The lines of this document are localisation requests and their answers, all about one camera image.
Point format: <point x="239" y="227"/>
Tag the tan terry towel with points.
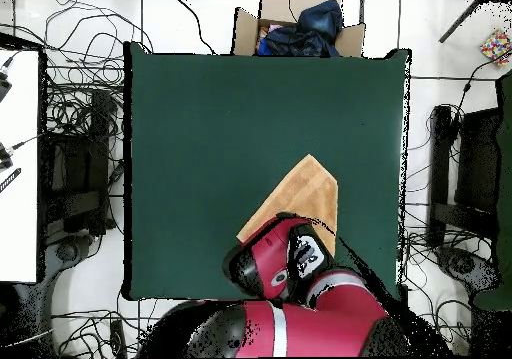
<point x="308" y="191"/>

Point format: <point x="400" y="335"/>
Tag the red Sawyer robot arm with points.
<point x="320" y="327"/>

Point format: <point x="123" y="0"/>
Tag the multicoloured patterned item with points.
<point x="496" y="47"/>

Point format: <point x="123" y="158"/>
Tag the dark green table cloth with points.
<point x="200" y="135"/>

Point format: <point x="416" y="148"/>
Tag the brown cardboard box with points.
<point x="246" y="35"/>

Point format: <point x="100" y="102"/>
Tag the dark blue clothing pile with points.
<point x="316" y="27"/>

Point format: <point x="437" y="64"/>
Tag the black round stand foot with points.
<point x="460" y="263"/>
<point x="68" y="252"/>

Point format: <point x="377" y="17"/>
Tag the black power strip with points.
<point x="118" y="337"/>

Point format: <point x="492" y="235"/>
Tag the white side table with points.
<point x="20" y="215"/>

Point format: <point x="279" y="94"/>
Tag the black slotted strip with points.
<point x="10" y="180"/>

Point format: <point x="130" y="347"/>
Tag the green cloth side table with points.
<point x="506" y="175"/>

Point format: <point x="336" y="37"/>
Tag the thin black rod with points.
<point x="460" y="21"/>

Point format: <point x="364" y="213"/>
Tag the black equipment frame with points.
<point x="76" y="163"/>

